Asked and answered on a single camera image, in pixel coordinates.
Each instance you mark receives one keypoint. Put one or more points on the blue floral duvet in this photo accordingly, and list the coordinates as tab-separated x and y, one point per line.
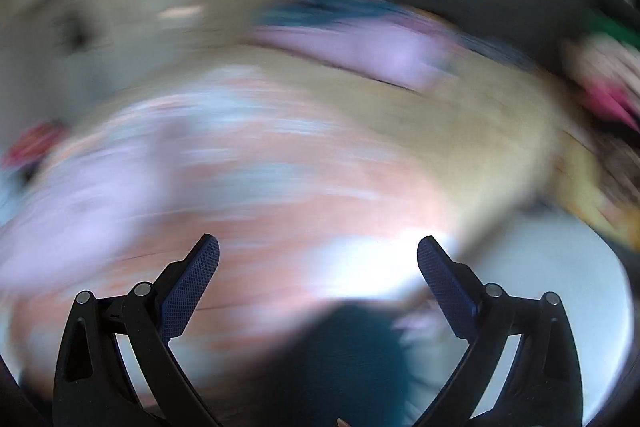
360	47

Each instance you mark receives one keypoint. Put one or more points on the pink printed cloth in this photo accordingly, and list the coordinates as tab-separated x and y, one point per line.
35	142

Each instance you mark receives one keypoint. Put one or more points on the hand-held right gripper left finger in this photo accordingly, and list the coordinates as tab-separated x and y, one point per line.
192	284

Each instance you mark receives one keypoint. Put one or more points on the bed with beige sheet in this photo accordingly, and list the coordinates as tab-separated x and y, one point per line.
450	122

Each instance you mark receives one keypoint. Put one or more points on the pink quilted jacket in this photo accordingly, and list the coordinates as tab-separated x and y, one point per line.
85	207

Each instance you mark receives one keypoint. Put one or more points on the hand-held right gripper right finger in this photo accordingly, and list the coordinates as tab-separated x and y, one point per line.
445	287

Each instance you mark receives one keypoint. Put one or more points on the orange plaid blanket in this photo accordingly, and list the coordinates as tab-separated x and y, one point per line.
325	187

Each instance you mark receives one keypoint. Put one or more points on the colourful cloth pile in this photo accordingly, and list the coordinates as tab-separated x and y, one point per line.
605	72

